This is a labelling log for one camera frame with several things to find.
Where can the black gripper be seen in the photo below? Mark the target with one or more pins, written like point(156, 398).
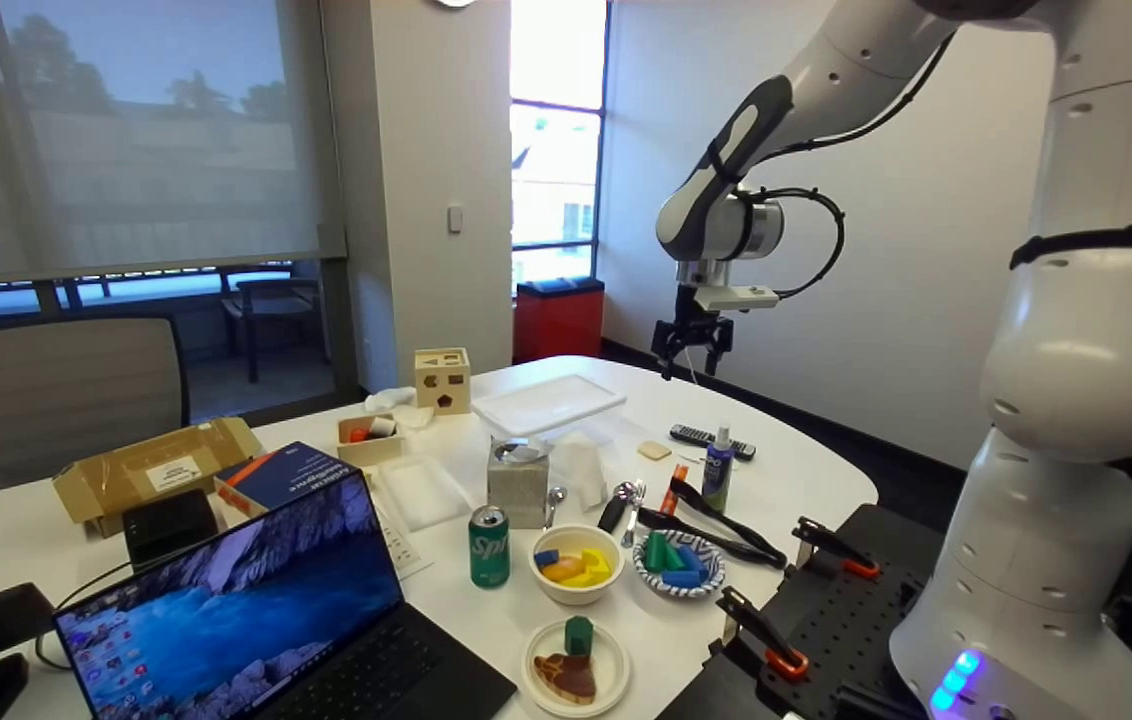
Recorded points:
point(702, 312)

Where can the blue bottle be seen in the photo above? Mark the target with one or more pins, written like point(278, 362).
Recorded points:
point(717, 472)

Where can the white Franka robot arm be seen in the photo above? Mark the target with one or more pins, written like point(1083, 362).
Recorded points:
point(1099, 344)

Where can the green Sprite can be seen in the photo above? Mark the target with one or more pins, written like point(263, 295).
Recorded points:
point(490, 544)

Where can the black remote control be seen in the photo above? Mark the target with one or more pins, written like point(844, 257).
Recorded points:
point(695, 439)

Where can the small beige block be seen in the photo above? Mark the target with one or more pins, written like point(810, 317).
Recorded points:
point(652, 448)

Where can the red bin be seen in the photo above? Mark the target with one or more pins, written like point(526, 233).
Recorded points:
point(556, 321)

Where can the orange marker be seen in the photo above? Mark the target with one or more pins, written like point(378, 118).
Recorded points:
point(673, 490)

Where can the flat white plastic tray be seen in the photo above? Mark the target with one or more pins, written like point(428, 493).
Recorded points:
point(544, 401)

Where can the clear plastic cup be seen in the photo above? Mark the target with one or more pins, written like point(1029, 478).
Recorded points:
point(580, 472)

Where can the black marker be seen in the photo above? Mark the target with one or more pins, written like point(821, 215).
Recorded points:
point(619, 508)

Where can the green toy piece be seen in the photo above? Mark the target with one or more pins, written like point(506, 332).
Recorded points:
point(658, 552)

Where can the blue toy piece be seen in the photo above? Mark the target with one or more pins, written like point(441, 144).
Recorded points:
point(691, 574)

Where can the blue patterned bowl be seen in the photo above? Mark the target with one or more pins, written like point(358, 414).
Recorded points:
point(679, 590)

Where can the black clamp orange tips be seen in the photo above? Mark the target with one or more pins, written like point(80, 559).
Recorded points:
point(763, 635)
point(839, 550)

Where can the yellow toy food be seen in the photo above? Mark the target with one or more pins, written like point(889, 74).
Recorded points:
point(573, 569)

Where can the wooden block with holes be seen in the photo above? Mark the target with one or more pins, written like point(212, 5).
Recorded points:
point(441, 380)

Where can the white bowl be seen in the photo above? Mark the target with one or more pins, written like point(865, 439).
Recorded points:
point(579, 592)

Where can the clear plastic container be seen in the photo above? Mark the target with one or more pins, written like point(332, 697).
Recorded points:
point(424, 493)

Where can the green toy cylinder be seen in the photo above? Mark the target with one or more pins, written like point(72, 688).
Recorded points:
point(579, 638)

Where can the small wooden tray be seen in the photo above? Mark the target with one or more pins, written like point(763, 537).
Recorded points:
point(371, 439)

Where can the white plate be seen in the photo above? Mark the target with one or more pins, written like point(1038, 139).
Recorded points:
point(605, 682)

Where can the brown toy food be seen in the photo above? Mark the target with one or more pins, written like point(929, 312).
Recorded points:
point(564, 672)

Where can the dark blue book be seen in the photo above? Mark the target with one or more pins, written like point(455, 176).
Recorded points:
point(288, 472)

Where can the dark outdoor chair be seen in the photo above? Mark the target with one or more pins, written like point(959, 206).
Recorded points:
point(273, 304)

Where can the open black laptop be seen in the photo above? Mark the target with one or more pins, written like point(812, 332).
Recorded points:
point(244, 615)

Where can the small black box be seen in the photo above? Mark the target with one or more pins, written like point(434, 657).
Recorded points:
point(169, 523)

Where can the brown cardboard box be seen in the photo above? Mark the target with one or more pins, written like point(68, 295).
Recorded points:
point(151, 464)

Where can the grey roller window blind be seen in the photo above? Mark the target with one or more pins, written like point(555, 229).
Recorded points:
point(127, 135)

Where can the grey office chair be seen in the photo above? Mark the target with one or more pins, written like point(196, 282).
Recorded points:
point(46, 395)

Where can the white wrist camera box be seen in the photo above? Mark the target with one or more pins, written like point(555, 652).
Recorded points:
point(742, 299)

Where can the white light switch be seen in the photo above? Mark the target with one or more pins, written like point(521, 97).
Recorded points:
point(455, 219)

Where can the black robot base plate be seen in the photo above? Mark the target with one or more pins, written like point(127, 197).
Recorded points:
point(857, 626)

